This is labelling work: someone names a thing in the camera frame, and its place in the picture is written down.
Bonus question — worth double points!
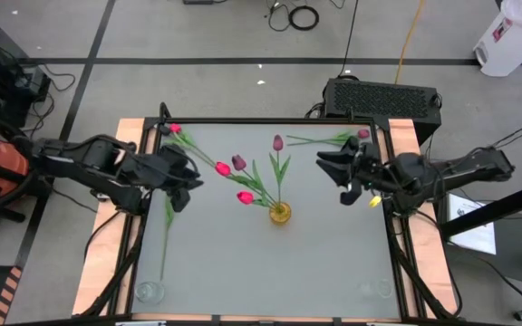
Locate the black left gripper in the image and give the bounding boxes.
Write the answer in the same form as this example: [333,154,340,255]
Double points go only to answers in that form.
[150,143,205,214]

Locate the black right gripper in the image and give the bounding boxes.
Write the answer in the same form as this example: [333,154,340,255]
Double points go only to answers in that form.
[316,135,401,206]

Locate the yellow glass vase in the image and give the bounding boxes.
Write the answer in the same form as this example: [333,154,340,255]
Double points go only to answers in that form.
[268,201,293,226]

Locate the clear glass vase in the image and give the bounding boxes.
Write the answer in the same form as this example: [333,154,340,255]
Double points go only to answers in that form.
[358,278,394,301]
[133,280,167,305]

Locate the black mesh computer case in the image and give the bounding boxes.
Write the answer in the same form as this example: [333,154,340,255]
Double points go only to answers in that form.
[323,76,443,147]

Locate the light wooden table board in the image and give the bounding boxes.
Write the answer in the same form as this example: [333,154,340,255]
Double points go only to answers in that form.
[71,117,459,323]

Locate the white paper sheet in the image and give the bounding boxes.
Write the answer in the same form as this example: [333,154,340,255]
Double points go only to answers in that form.
[445,193,498,256]

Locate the black side stand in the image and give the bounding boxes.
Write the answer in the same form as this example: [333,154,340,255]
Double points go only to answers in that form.
[439,177,522,325]

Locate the white trash bin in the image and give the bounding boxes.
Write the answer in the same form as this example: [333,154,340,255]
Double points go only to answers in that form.
[472,0,522,78]

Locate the hazard striped tape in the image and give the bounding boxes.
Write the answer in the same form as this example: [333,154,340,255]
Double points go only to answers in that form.
[0,265,24,326]

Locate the black table frame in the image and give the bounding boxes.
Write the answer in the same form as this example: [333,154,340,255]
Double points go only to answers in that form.
[82,101,464,326]

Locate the black hanging cable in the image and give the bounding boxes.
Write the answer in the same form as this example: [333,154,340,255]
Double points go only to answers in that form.
[336,0,361,78]

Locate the yellow hanging cable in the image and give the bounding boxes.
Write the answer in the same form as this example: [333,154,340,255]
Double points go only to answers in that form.
[393,0,426,86]

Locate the coiled black cable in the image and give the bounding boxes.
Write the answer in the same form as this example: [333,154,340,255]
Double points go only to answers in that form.
[286,4,321,32]

